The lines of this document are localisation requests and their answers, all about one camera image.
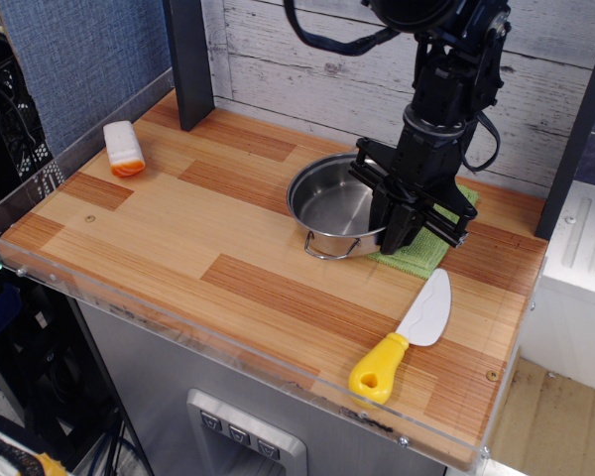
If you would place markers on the grey toy fridge cabinet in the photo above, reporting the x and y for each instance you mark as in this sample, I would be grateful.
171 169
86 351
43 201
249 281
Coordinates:
152 374

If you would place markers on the white ribbed appliance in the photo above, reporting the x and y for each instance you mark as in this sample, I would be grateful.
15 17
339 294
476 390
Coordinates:
558 333

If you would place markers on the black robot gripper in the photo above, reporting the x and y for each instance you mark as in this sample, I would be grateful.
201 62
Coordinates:
414 183

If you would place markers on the yellow object bottom left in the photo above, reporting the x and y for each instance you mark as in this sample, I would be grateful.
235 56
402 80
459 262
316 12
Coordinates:
47 466

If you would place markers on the yellow handled toy knife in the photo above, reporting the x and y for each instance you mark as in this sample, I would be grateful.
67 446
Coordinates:
372 379

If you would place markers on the clear acrylic table guard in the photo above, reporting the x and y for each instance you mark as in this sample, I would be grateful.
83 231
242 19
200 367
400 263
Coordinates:
201 245

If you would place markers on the dark grey left post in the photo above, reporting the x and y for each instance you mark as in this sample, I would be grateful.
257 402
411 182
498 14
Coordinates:
190 61

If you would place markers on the green folded cloth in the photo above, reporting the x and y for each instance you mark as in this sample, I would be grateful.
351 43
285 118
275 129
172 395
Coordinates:
419 259

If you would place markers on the stainless steel pot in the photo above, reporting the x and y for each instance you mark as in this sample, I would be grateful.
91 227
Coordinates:
333 208

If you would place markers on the white orange toy food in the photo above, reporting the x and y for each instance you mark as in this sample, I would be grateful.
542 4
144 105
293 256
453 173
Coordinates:
123 149

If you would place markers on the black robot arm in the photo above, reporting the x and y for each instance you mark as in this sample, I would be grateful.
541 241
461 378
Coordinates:
457 76

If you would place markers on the silver dispenser button panel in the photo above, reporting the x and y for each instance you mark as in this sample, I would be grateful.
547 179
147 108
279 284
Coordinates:
233 442

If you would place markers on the black plastic crate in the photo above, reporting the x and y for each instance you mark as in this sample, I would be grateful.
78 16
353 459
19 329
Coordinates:
23 146

